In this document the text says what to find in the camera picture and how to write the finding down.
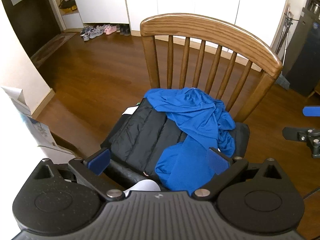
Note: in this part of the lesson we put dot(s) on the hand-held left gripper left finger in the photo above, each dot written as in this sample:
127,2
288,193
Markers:
98,161

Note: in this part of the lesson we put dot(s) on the white printed cardboard box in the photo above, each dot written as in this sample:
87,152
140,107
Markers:
37,130

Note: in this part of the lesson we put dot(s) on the wooden chair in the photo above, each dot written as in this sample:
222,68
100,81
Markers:
200,27

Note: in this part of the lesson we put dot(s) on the white cloth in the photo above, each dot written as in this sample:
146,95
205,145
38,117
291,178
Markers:
146,186

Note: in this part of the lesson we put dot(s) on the dark door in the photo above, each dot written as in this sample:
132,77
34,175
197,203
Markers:
30,22

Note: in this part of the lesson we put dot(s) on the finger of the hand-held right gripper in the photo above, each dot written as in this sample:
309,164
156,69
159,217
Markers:
295,133
312,111

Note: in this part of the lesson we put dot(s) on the blue shirt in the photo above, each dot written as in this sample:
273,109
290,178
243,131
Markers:
195,110

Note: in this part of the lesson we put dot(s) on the black puffer jacket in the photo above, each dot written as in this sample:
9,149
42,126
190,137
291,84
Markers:
145,135

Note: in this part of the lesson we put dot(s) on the row of shoes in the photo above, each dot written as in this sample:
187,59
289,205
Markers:
100,31

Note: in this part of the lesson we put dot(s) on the brown doormat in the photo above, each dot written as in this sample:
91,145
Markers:
50,47

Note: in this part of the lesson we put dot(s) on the broom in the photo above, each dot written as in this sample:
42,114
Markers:
282,79

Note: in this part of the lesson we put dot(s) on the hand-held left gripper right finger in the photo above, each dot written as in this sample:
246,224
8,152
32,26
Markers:
217,161

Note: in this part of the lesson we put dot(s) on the black tall appliance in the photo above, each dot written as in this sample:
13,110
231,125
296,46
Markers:
305,55

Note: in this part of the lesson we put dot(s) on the long white sideboard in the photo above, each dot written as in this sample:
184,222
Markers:
200,5

